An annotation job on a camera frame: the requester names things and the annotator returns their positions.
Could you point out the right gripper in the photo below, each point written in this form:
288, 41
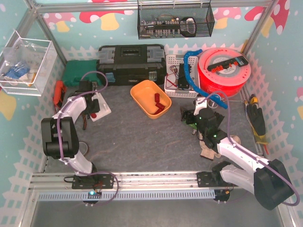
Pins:
189, 116

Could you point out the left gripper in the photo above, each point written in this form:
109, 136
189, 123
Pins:
93, 105

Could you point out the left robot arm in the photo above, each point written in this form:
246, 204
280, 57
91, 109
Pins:
59, 136

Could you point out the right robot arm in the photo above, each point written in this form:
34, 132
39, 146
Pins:
267, 180

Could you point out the orange black pliers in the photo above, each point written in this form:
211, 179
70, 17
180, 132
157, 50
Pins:
85, 118

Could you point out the black ribbed block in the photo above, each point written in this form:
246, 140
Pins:
219, 118

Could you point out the orange multimeter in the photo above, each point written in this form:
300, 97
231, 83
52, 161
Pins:
59, 93

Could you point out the orange plastic bin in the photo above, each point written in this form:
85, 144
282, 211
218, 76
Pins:
143, 95

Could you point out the green tool case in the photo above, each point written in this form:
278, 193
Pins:
75, 70

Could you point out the beige work glove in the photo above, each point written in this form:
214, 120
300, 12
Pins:
206, 152

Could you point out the brown tape roll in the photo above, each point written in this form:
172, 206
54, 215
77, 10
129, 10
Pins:
83, 148

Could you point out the black toolbox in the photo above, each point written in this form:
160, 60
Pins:
127, 65

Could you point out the orange filament spool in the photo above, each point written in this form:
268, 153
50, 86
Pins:
230, 80

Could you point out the white perforated basket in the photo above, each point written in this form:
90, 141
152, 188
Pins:
171, 79

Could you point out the black yellow work glove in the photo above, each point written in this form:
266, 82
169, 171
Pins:
256, 119

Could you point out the black terminal strip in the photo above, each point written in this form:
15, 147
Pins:
237, 61

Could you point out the clear acrylic box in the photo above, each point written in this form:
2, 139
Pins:
39, 55

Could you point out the blue white glove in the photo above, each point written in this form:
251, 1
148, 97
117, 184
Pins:
18, 71

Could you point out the black metal bracket plate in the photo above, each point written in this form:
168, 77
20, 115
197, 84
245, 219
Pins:
182, 81

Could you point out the aluminium front rail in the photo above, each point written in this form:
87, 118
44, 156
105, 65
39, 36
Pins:
128, 181

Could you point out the black wire mesh basket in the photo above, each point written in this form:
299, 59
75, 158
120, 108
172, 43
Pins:
163, 21

